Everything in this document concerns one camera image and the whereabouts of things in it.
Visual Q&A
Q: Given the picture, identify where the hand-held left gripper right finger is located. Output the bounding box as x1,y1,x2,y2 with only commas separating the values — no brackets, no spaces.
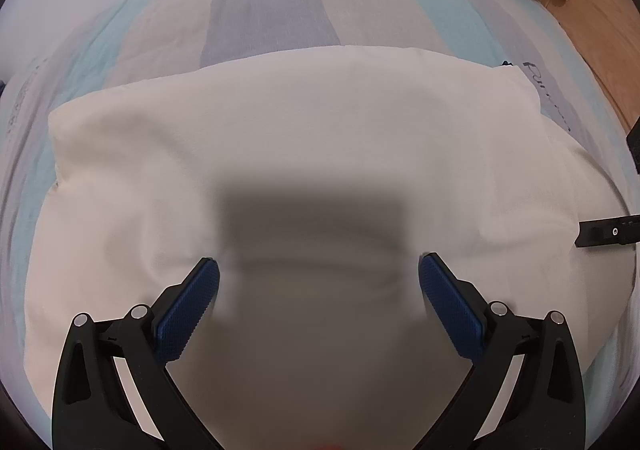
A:
417,252,588,450

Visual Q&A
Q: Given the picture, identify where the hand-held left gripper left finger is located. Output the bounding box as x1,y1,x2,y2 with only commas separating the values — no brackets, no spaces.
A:
51,256,223,450

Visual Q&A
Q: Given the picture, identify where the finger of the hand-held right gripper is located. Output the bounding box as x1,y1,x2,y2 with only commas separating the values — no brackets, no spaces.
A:
626,120,640,177
575,215,640,249

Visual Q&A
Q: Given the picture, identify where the beige and black jacket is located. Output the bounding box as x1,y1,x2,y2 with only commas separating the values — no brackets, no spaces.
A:
22,45,632,450

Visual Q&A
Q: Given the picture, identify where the striped pastel bedsheet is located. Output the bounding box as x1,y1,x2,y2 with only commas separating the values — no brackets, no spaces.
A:
0,0,640,431

